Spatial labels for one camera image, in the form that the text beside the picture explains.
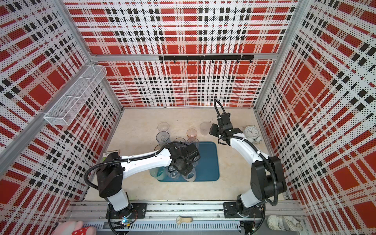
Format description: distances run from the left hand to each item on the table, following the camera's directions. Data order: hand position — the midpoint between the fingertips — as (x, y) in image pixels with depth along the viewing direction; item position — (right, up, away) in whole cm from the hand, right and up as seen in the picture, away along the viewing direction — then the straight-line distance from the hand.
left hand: (186, 169), depth 81 cm
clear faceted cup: (-5, +16, +12) cm, 20 cm away
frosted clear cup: (+3, -1, -6) cm, 7 cm away
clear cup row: (-7, -5, +5) cm, 10 cm away
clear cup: (+3, +14, +15) cm, 21 cm away
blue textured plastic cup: (-16, +17, +11) cm, 26 cm away
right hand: (+17, +23, +8) cm, 30 cm away
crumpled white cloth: (+47, -21, -13) cm, 53 cm away
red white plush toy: (-50, -21, -16) cm, 57 cm away
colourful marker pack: (-53, +6, +12) cm, 55 cm away
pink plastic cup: (+2, +19, +18) cm, 26 cm away
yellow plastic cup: (-17, +12, +3) cm, 21 cm away
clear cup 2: (-19, +24, +24) cm, 38 cm away
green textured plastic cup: (-16, -4, +5) cm, 17 cm away
